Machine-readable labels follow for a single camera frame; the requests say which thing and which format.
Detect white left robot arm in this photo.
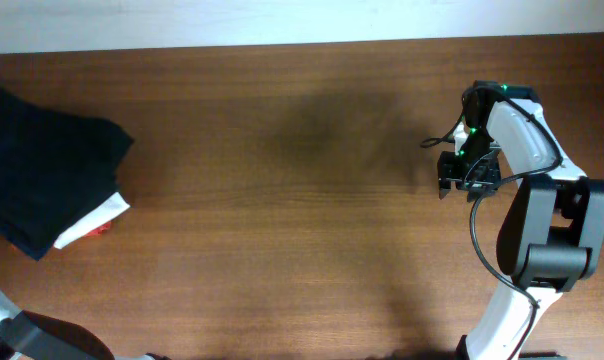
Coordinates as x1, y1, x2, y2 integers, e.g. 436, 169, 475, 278
0, 289, 169, 360

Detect folded red garment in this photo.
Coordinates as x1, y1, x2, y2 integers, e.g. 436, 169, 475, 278
9, 220, 113, 251

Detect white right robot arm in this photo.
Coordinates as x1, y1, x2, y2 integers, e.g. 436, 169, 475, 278
421, 81, 604, 360

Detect dark green shorts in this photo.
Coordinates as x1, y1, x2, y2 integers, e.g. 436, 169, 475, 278
0, 88, 134, 260

